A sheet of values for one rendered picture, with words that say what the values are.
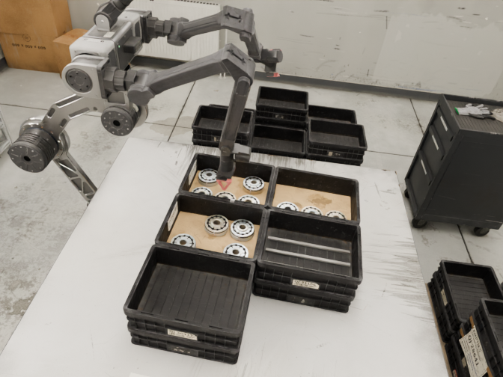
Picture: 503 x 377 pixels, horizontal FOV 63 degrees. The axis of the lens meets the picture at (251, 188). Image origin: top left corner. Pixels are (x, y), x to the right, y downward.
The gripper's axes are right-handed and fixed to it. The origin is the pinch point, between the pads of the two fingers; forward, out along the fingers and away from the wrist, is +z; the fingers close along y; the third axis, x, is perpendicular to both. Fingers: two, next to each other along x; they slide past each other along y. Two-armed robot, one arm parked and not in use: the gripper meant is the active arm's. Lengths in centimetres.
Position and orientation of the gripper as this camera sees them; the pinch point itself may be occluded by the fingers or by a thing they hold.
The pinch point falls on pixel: (225, 184)
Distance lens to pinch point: 182.1
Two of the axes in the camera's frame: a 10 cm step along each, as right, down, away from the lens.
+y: 1.5, -6.5, 7.4
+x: -9.9, -1.6, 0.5
